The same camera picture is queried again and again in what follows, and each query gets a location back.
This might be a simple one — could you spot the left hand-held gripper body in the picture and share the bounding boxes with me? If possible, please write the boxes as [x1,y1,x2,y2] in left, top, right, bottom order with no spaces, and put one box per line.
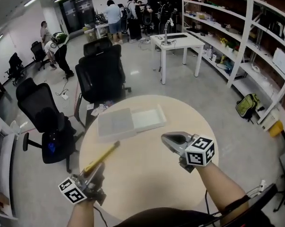
[58,173,107,207]

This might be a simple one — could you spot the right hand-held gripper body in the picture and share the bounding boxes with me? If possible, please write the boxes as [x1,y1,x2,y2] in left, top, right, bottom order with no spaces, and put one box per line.
[179,134,215,174]

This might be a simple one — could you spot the yellow utility knife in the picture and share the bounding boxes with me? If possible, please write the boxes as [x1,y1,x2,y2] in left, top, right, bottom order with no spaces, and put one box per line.
[82,140,121,173]

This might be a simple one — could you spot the person's right forearm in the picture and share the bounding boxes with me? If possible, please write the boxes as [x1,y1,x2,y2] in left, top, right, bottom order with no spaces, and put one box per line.
[196,161,250,218]

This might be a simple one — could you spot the person's left forearm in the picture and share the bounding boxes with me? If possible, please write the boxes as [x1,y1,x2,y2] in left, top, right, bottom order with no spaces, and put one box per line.
[70,199,97,227]

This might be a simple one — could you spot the white appliance box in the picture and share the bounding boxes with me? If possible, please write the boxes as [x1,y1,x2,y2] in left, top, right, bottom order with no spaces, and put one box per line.
[272,47,285,76]

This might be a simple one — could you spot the black mesh office chair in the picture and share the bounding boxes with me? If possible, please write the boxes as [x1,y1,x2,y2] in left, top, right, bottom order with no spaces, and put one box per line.
[16,77,78,174]

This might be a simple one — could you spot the scattered paper cards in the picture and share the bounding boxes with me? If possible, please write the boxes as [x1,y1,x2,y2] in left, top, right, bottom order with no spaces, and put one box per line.
[86,101,116,117]

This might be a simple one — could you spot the green backpack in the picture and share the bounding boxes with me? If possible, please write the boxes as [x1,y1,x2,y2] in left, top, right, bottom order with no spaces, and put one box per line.
[235,93,261,123]

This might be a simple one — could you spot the person's black shirt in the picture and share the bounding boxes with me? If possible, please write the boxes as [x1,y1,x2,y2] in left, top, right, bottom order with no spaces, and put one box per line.
[113,206,275,227]

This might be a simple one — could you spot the white side shelf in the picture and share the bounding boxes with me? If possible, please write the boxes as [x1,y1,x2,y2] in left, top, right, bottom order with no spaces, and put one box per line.
[0,107,19,221]

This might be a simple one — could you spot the black seat back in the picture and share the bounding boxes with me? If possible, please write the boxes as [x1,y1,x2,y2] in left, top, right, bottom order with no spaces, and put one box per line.
[217,183,279,227]

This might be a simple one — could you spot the yellow bin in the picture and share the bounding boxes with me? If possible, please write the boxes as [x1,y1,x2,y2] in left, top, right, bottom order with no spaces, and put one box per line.
[268,121,285,138]

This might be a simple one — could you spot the white square table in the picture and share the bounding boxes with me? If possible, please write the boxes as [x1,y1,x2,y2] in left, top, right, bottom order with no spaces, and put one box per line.
[149,32,206,85]

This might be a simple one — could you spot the black high-back office chair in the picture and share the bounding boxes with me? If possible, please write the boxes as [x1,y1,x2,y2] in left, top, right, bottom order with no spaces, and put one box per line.
[75,36,133,104]

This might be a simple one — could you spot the silver desk lamp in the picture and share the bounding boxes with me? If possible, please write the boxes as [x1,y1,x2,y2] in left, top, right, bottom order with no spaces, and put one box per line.
[161,17,175,46]

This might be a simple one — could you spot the white shelving unit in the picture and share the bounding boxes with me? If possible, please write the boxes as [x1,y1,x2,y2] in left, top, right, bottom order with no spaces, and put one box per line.
[181,0,285,133]

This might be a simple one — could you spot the small black office chair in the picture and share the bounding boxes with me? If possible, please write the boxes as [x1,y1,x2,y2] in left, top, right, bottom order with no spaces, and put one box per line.
[30,41,48,71]
[5,52,26,87]

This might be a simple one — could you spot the cardboard boxes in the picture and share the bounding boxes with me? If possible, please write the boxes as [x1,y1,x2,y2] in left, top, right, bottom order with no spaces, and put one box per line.
[82,25,97,43]

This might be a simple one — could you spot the black glass door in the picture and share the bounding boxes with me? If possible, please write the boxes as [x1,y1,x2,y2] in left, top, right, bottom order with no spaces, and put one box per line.
[59,0,95,35]

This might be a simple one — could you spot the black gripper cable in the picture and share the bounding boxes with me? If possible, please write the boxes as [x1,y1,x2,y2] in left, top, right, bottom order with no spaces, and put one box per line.
[204,190,220,216]
[92,205,117,223]

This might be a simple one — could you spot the black metal frame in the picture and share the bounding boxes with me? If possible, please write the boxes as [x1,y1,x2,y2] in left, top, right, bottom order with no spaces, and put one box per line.
[73,92,93,130]

